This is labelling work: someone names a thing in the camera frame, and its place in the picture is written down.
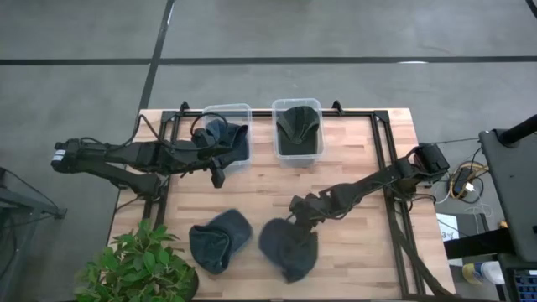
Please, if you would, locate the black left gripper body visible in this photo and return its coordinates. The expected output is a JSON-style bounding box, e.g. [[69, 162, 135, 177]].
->
[[190, 127, 222, 171]]

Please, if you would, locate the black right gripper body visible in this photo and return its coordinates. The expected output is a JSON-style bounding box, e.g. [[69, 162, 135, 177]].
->
[[288, 190, 333, 223]]

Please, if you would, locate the blue denim hat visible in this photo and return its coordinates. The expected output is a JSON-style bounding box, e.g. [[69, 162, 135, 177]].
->
[[205, 118, 251, 164]]

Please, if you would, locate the dark grey-blue bucket hat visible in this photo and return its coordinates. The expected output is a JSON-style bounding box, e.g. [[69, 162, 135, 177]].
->
[[258, 217, 320, 284]]

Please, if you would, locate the dark green cap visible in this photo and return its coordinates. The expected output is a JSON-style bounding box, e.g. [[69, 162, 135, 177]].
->
[[275, 105, 321, 156]]

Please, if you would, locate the blue-grey terry bucket hat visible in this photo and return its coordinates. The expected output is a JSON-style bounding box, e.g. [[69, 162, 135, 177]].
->
[[188, 208, 254, 276]]

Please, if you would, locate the clear plastic bin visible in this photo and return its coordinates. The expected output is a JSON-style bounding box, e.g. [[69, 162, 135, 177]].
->
[[271, 97, 325, 168], [201, 102, 253, 173]]

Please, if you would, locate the green potted plant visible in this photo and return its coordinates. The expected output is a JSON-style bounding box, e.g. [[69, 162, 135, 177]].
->
[[74, 220, 201, 302]]

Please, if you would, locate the white paper sheet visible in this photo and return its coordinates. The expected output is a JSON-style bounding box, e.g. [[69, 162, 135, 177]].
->
[[435, 212, 461, 242]]

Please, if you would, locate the black power strip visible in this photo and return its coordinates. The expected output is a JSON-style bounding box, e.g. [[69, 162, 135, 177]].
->
[[452, 167, 473, 196]]

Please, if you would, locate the white plastic bottle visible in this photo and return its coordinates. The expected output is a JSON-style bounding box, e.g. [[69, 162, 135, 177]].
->
[[461, 260, 507, 286]]

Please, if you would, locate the grey metal stand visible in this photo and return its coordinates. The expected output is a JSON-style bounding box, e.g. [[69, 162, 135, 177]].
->
[[0, 167, 68, 302]]

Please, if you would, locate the black equipment cart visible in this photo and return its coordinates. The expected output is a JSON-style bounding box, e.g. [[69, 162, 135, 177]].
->
[[477, 112, 537, 263]]

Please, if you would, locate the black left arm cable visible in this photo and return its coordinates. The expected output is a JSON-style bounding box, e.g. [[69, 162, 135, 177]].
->
[[133, 112, 231, 152]]

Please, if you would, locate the black metal table frame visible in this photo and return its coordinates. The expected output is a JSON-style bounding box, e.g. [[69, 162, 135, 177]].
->
[[142, 100, 456, 301]]

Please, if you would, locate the yellow cable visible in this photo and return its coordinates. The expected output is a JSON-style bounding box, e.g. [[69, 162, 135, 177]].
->
[[447, 161, 491, 201]]

